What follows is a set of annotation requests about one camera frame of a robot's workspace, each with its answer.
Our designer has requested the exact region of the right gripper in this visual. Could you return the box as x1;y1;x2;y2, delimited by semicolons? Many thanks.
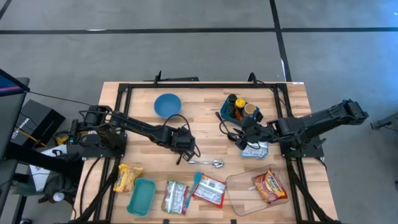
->
235;115;279;151

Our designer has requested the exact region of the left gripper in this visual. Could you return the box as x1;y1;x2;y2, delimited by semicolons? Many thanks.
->
169;126;196;162

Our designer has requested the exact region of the tan lid glass jar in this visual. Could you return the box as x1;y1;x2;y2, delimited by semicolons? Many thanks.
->
243;103;257;118

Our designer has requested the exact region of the silver metal spoon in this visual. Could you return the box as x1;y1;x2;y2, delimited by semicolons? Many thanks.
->
187;159;225;169

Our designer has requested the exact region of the beef flavor ramen packet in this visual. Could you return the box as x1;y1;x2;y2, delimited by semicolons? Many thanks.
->
192;173;227;209

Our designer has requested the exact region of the blue round bowl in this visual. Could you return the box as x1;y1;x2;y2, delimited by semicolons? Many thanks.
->
153;93;183;119

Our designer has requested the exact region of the roast beef ramen packet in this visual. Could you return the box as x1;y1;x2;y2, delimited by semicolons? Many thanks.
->
251;168;289;204

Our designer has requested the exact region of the clear plastic container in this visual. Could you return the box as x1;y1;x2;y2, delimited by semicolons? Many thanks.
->
224;164;290;217

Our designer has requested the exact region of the teal plastic spoon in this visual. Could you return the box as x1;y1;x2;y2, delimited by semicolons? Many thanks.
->
185;171;203;209

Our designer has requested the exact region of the blue ramen packet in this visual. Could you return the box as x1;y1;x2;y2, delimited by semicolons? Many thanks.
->
241;140;269;160

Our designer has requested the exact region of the dark blue rectangular bin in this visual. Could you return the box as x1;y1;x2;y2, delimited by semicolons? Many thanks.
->
220;93;264;128

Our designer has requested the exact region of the lime chili shrimp ramen packet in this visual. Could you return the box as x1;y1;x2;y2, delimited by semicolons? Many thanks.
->
161;179;189;215

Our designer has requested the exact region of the teal rectangular bin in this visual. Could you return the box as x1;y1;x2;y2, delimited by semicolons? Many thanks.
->
126;177;157;217

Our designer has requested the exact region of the yellow ramen packet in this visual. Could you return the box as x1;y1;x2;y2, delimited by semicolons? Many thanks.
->
113;164;144;194

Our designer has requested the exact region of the dark grey furniture leg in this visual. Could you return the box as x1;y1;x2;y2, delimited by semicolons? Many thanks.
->
370;111;398;131

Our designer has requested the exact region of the white paper sheet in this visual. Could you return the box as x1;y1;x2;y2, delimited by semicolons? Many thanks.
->
29;164;52;192

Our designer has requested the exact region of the black box white lettering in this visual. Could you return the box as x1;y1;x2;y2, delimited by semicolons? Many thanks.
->
10;99;67;147

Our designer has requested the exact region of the monitor with blue screen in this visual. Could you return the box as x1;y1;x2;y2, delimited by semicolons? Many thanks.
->
0;68;31;161

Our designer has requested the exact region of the black desk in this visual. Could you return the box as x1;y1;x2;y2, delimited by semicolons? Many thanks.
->
0;159;19;218

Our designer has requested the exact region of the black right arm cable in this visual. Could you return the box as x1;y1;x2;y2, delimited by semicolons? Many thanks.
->
218;119;238;141

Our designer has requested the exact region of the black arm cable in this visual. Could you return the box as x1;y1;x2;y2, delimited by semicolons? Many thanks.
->
161;113;201;158
218;119;238;141

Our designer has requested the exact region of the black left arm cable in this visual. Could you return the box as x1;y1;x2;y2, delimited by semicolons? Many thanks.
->
161;113;201;158

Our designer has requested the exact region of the black aluminium rig frame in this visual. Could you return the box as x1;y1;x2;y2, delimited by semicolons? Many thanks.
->
67;70;341;224

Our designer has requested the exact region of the black equipment with cables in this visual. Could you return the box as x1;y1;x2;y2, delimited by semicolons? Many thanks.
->
37;169;78;208

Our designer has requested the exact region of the thin black floor cable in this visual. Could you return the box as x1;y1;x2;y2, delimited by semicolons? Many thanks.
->
29;91;94;108

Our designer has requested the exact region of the yellow cable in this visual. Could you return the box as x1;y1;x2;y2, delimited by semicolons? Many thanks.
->
18;128;43;146

